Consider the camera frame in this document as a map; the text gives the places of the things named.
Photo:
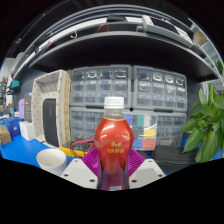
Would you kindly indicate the yellow multimeter with red leads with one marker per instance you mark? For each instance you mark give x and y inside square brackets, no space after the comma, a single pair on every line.
[75,148]

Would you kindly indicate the grey small-parts drawer cabinet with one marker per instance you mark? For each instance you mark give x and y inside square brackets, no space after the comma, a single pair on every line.
[96,85]
[160,88]
[170,130]
[83,123]

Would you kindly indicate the black zip case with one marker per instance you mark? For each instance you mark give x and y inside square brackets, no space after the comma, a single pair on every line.
[173,155]

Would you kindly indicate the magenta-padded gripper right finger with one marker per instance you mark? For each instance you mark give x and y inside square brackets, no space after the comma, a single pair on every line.
[146,173]

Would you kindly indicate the teal small object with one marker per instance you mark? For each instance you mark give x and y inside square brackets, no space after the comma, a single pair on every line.
[14,84]

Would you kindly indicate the purple plastic bag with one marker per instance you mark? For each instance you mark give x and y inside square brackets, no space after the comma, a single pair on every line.
[21,109]

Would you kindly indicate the red drink bottle white cap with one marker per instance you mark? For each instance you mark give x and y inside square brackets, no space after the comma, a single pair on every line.
[114,140]

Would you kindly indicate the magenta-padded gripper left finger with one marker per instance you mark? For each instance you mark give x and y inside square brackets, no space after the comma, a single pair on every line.
[80,173]

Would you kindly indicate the blue box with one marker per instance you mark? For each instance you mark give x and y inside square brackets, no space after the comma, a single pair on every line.
[14,127]

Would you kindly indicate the cream dotted storage tray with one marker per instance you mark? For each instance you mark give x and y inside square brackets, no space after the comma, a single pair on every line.
[50,86]

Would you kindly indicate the white metal shelf unit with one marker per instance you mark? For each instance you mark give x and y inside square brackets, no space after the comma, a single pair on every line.
[213,50]

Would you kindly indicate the black rectangular speaker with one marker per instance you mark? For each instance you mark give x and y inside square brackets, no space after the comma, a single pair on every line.
[50,123]

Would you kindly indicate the white plastic cup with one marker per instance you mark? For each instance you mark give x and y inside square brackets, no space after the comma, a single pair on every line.
[51,161]

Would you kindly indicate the dark grey upright box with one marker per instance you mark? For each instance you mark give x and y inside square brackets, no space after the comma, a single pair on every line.
[28,107]

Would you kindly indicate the white cardboard box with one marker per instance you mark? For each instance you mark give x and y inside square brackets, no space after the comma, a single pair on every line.
[27,130]

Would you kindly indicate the green potted plant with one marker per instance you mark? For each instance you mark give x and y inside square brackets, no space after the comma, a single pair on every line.
[205,133]

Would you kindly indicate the black overhead shelf unit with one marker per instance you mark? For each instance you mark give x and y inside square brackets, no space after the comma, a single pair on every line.
[116,50]

